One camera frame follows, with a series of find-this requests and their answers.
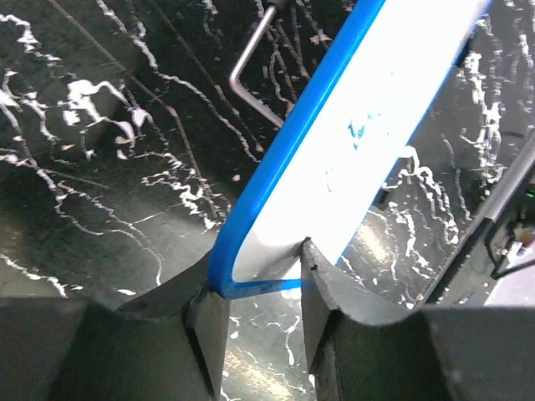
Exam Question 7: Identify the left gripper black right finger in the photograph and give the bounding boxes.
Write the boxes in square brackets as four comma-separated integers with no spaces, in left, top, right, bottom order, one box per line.
[301,240,534,400]

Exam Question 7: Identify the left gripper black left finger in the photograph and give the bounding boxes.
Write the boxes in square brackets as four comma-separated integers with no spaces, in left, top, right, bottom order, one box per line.
[1,257,230,400]

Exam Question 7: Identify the blue-framed whiteboard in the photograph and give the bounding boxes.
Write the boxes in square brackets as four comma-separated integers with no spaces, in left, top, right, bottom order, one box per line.
[208,1,489,299]

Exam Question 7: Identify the aluminium frame rail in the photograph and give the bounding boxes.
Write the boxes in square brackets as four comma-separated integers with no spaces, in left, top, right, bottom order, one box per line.
[420,136,534,305]

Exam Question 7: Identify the metal wire board stand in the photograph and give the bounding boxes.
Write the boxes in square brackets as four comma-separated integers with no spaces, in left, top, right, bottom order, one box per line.
[227,1,291,129]

